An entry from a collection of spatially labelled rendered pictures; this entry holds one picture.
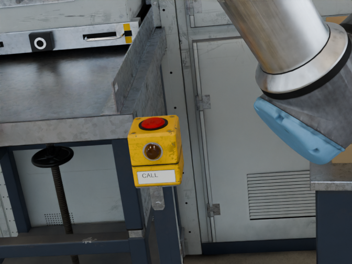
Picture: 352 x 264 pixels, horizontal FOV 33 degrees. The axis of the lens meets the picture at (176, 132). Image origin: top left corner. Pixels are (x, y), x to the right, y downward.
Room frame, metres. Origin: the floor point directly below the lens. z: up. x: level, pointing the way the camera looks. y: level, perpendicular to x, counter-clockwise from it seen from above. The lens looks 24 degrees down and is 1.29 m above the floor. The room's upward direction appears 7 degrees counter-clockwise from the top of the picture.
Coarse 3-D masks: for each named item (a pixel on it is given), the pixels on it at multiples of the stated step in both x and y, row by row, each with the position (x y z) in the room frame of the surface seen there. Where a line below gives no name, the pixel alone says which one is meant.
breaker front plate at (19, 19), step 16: (0, 0) 1.63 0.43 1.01; (32, 0) 1.61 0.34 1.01; (48, 0) 1.61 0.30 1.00; (64, 0) 1.60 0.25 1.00; (80, 0) 1.60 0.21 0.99; (96, 0) 1.59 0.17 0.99; (112, 0) 1.59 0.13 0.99; (0, 16) 1.63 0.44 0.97; (16, 16) 1.62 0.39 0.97; (32, 16) 1.62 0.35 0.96; (48, 16) 1.61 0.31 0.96; (64, 16) 1.61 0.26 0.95; (80, 16) 1.60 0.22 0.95; (96, 16) 1.60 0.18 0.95; (112, 16) 1.59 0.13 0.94; (0, 32) 1.63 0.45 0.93
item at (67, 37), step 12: (96, 24) 1.59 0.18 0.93; (108, 24) 1.58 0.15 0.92; (132, 24) 1.57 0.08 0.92; (0, 36) 1.62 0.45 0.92; (12, 36) 1.61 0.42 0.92; (24, 36) 1.61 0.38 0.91; (60, 36) 1.60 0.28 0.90; (72, 36) 1.59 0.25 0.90; (84, 36) 1.59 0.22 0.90; (96, 36) 1.58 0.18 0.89; (108, 36) 1.58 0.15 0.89; (132, 36) 1.57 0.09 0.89; (0, 48) 1.62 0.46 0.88; (12, 48) 1.61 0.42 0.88; (24, 48) 1.61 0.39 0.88; (60, 48) 1.60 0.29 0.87; (72, 48) 1.59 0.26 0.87
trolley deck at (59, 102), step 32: (160, 32) 1.73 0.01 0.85; (0, 64) 1.59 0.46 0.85; (32, 64) 1.55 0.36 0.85; (64, 64) 1.52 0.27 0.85; (96, 64) 1.48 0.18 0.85; (0, 96) 1.32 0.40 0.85; (32, 96) 1.29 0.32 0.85; (64, 96) 1.26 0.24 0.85; (96, 96) 1.24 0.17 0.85; (128, 96) 1.21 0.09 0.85; (0, 128) 1.15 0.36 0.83; (32, 128) 1.14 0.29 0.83; (64, 128) 1.13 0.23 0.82; (96, 128) 1.12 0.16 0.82; (128, 128) 1.12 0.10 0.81
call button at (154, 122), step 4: (144, 120) 0.92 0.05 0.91; (148, 120) 0.92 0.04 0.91; (152, 120) 0.92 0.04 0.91; (156, 120) 0.92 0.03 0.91; (160, 120) 0.92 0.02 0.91; (144, 124) 0.91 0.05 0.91; (148, 124) 0.91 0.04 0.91; (152, 124) 0.90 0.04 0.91; (156, 124) 0.90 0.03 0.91; (160, 124) 0.91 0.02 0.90
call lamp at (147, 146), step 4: (148, 144) 0.88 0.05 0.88; (152, 144) 0.87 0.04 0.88; (156, 144) 0.87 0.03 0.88; (144, 148) 0.88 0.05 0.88; (148, 148) 0.87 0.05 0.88; (152, 148) 0.87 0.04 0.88; (156, 148) 0.87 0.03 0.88; (160, 148) 0.87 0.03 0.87; (144, 152) 0.87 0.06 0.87; (148, 152) 0.87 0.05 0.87; (152, 152) 0.86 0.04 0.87; (156, 152) 0.86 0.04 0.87; (160, 152) 0.87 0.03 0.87; (148, 156) 0.87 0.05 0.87; (152, 156) 0.86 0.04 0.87; (156, 156) 0.86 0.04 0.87; (160, 156) 0.87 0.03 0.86; (152, 160) 0.88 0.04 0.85
